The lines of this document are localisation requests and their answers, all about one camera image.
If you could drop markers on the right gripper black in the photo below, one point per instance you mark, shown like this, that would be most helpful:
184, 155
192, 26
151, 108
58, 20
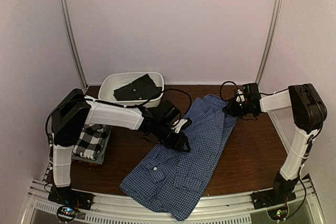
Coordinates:
230, 108

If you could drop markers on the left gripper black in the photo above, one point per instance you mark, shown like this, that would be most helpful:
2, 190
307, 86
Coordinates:
178, 143

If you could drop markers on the blue checked long sleeve shirt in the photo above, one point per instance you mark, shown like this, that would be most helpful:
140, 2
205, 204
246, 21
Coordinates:
173, 182

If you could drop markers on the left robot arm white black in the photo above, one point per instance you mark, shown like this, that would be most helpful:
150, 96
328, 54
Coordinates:
65, 122

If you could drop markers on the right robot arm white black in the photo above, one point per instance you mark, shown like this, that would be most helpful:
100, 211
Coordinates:
309, 114

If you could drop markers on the black patterned shirt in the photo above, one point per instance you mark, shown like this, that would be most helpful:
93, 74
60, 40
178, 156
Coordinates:
142, 88

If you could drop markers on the white plastic tub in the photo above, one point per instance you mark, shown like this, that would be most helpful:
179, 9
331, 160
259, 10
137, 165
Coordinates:
119, 80

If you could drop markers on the black white plaid folded shirt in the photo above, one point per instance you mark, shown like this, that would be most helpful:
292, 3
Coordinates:
89, 140

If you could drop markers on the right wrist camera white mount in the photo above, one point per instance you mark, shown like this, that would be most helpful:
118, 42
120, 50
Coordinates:
239, 96

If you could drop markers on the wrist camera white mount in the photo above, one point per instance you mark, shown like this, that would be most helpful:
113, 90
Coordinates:
239, 96
181, 124

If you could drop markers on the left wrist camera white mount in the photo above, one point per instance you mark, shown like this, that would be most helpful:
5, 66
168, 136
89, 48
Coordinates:
181, 124

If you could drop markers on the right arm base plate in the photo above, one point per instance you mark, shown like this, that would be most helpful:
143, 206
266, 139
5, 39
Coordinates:
267, 198

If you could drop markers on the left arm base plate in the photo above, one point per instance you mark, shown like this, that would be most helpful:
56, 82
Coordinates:
72, 198

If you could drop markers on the right aluminium frame post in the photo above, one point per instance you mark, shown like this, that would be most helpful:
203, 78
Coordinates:
276, 10

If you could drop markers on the aluminium frame post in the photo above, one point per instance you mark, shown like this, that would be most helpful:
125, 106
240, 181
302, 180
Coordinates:
276, 10
72, 44

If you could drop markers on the left aluminium frame post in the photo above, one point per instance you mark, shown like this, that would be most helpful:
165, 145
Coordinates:
72, 44

